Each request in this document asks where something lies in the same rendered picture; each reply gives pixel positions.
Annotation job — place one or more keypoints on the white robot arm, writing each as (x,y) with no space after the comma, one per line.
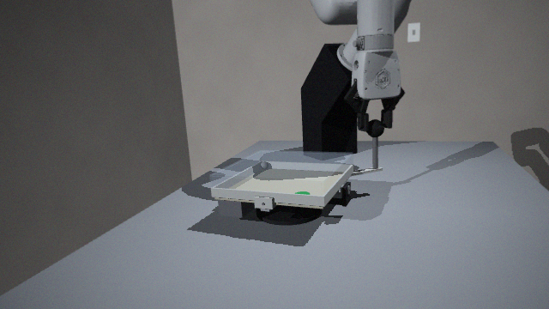
(376,20)

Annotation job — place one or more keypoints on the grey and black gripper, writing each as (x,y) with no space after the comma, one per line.
(376,75)

